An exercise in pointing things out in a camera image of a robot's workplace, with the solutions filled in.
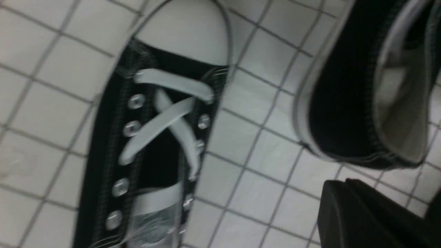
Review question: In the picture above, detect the black canvas sneaker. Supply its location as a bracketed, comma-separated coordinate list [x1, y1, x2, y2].
[293, 0, 440, 171]
[72, 0, 233, 248]

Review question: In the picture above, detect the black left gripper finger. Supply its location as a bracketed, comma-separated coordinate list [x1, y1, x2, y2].
[317, 178, 440, 248]

